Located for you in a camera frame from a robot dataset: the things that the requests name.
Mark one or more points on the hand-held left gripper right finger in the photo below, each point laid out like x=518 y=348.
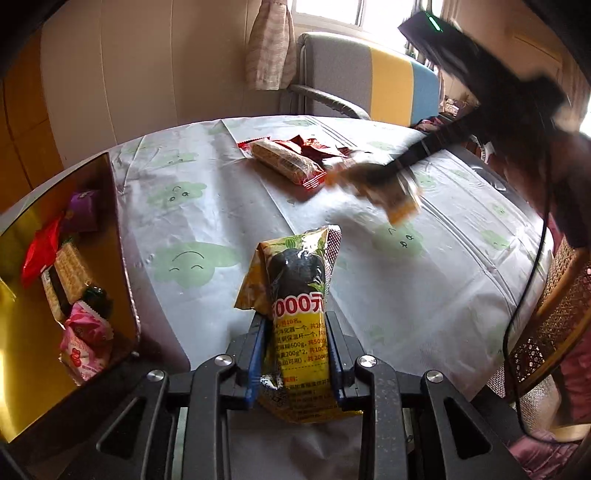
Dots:
x=336 y=369

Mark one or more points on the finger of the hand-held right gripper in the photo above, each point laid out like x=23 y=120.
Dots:
x=415 y=152

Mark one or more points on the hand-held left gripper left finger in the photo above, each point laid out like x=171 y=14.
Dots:
x=256 y=369

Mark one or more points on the clear yellow snack packet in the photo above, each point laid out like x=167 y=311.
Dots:
x=392 y=198

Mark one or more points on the yellow black snack packet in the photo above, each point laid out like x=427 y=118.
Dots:
x=295 y=286

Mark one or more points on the dark red snack packet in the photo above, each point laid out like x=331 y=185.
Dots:
x=307 y=143

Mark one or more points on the round biscuit tube pack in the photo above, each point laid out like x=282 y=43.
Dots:
x=286 y=161

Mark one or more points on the pink red snack packet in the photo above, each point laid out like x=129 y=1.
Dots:
x=87 y=341

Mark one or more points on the square cracker pack green wrap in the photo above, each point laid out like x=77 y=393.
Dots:
x=69 y=272

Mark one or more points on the maroon box gold interior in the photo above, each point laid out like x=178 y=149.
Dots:
x=27 y=369

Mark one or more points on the purple snack packet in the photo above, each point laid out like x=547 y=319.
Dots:
x=83 y=210

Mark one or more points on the long plain red snack packet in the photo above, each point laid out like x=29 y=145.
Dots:
x=39 y=254

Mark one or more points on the person's right forearm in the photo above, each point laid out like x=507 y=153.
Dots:
x=563 y=184

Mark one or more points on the pink cloth pile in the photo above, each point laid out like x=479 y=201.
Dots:
x=448 y=117

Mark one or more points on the grey yellow blue armchair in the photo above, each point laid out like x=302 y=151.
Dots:
x=351 y=74

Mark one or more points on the window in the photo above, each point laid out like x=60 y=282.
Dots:
x=332 y=11

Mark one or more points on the beige striped curtain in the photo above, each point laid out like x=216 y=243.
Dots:
x=268 y=46

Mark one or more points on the brown woven chair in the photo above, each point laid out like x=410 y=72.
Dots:
x=554 y=323

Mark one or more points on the person's pink clothing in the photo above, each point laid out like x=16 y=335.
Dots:
x=554 y=452

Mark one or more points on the wooden panelled wardrobe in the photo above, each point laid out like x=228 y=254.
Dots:
x=23 y=138

